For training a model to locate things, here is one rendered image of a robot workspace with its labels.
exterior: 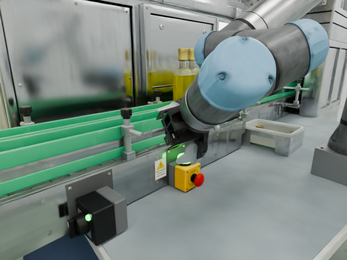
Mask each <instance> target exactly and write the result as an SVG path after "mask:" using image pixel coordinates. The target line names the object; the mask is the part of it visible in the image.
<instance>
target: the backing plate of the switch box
mask: <svg viewBox="0 0 347 260"><path fill-rule="evenodd" d="M105 186H108V187H110V188H111V189H114V187H113V174H112V169H109V170H106V171H104V172H101V173H98V174H95V175H93V176H90V177H87V178H84V179H82V180H79V181H76V182H73V183H71V184H67V185H65V189H66V196H67V203H68V211H69V218H70V219H71V218H72V217H74V216H76V215H77V210H76V202H75V199H76V198H78V197H80V196H83V195H85V194H88V193H90V192H93V191H96V190H97V189H100V188H102V187H105Z"/></svg>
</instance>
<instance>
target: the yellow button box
mask: <svg viewBox="0 0 347 260"><path fill-rule="evenodd" d="M199 173H200V163H196V164H194V165H190V166H179V165H178V164H177V163H176V161H173V162H171V163H169V184H170V185H172V186H175V187H176V188H178V189H180V190H182V191H184V192H186V191H188V190H190V189H191V188H193V187H195V184H194V181H193V177H194V176H196V175H197V174H199Z"/></svg>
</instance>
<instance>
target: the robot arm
mask: <svg viewBox="0 0 347 260"><path fill-rule="evenodd" d="M321 1H322V0H259V1H258V2H257V3H255V4H254V5H253V6H251V7H250V8H249V9H247V10H246V11H245V12H243V13H242V14H241V15H239V16H238V17H237V18H235V19H234V20H233V21H232V22H230V23H229V24H228V25H226V26H225V27H224V28H222V29H221V30H219V31H215V30H214V31H211V32H208V33H205V34H203V35H202V36H201V37H200V38H199V39H198V40H197V42H196V44H195V48H194V57H195V61H196V63H197V65H198V66H199V67H200V70H199V72H198V74H197V75H196V77H195V79H194V80H193V82H192V83H191V85H190V86H189V87H188V89H187V90H186V92H185V93H184V95H183V97H182V98H180V99H179V100H175V101H173V102H171V103H170V104H169V105H166V106H164V107H161V108H159V109H158V110H157V111H158V112H159V114H158V116H157V118H156V120H159V119H162V120H161V123H162V125H163V127H165V128H164V131H165V135H166V136H165V137H164V140H165V142H166V145H167V146H168V145H172V146H170V147H169V148H168V149H167V150H168V151H169V150H172V149H175V148H178V147H179V146H182V145H185V143H187V142H190V141H191V142H190V143H189V144H188V145H187V146H186V147H185V152H184V154H182V155H181V156H180V157H178V158H177V160H176V163H177V164H184V163H191V165H194V164H196V163H198V162H199V161H200V160H201V159H202V157H204V155H205V154H206V152H207V149H208V136H209V131H210V130H213V129H214V130H215V131H218V130H220V126H219V125H221V124H222V123H226V122H230V121H232V120H234V119H236V118H239V117H240V116H241V115H240V111H242V110H244V109H246V108H248V107H250V106H252V105H253V104H255V103H257V102H258V101H260V100H262V99H263V98H265V97H267V96H269V95H270V94H272V93H274V92H275V91H277V90H279V89H281V88H283V87H284V86H286V85H288V84H290V83H292V82H294V81H295V80H297V79H299V78H303V77H305V76H307V75H308V74H309V72H311V71H312V70H314V69H315V68H317V67H318V66H320V65H321V64H322V63H323V62H324V60H325V59H326V57H327V54H328V51H329V39H328V35H327V33H326V31H325V29H324V28H323V27H322V26H321V25H320V24H319V23H318V22H316V21H314V20H311V19H300V18H301V17H303V16H304V15H305V14H306V13H308V12H309V11H310V10H311V9H312V8H314V7H315V6H316V5H317V4H319V3H320V2H321ZM299 19H300V20H299ZM164 113H166V115H164ZM327 146H328V147H329V148H330V149H332V150H333V151H335V152H337V153H340V154H343V155H346V156H347V96H346V100H345V104H344V108H343V112H342V115H341V119H340V123H339V125H338V126H337V128H336V129H335V131H334V132H333V134H332V135H331V136H330V138H329V140H328V144H327Z"/></svg>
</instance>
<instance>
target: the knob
mask: <svg viewBox="0 0 347 260"><path fill-rule="evenodd" d="M85 217H86V215H85V214H84V213H83V212H80V213H78V214H77V215H76V216H74V217H72V218H71V219H69V220H67V223H68V230H69V237H70V238H71V239H73V238H74V237H76V236H81V235H83V234H87V233H89V231H90V225H89V221H87V220H86V218H85Z"/></svg>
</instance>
